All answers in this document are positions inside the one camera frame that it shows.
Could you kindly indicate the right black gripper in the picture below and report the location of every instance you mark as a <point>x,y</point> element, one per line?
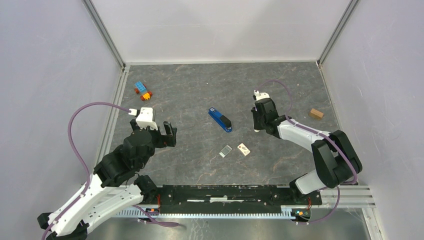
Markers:
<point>256,125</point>

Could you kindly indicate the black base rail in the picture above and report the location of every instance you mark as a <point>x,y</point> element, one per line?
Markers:
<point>223,199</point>

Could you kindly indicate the colourful toy brick car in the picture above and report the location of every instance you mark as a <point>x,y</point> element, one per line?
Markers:
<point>141,90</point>

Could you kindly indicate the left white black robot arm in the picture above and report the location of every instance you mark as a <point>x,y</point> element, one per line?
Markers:
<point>87,209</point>

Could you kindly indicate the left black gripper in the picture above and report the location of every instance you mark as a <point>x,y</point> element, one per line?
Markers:
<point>167,139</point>

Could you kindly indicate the blue stapler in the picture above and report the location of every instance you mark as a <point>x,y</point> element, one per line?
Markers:
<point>220,119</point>

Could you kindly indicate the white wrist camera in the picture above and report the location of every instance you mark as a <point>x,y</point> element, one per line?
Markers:
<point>257,95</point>
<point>144,118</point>

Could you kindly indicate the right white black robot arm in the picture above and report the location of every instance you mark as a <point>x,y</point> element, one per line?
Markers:
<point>335,160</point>

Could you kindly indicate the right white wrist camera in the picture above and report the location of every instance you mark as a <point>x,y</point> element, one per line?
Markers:
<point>257,95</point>

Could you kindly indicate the small wooden block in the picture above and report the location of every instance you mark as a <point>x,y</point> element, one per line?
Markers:
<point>316,114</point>

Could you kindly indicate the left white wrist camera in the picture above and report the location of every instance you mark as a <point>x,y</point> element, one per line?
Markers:
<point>144,118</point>

